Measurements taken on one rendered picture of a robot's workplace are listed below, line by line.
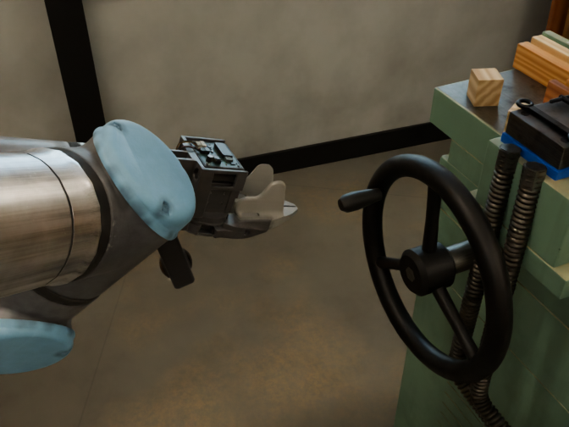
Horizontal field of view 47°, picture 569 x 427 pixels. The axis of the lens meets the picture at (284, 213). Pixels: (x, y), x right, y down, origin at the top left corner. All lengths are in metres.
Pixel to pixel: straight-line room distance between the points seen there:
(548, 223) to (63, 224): 0.53
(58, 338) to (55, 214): 0.16
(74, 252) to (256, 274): 1.59
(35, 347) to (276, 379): 1.22
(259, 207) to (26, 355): 0.30
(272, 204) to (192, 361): 1.09
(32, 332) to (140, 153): 0.16
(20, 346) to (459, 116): 0.70
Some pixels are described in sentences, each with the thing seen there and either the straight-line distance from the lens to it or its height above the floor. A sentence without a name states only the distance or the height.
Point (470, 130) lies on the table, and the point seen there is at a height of 0.88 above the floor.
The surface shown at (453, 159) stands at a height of 0.81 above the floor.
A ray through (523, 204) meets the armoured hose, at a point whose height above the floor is 0.93.
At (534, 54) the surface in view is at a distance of 1.10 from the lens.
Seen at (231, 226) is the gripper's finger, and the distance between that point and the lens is 0.69.
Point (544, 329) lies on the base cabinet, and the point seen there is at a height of 0.68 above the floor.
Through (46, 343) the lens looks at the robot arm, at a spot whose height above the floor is 0.98.
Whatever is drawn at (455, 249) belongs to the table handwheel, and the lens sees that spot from 0.84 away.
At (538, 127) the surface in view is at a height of 1.00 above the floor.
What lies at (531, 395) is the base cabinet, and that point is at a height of 0.55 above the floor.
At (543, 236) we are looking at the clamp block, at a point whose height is 0.90.
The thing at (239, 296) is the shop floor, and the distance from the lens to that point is 1.93.
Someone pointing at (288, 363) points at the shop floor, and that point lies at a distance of 1.76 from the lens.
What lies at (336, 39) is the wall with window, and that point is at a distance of 2.25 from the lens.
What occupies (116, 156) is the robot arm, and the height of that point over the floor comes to 1.13.
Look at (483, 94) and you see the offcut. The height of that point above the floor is 0.92.
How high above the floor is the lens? 1.36
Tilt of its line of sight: 38 degrees down
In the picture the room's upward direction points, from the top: straight up
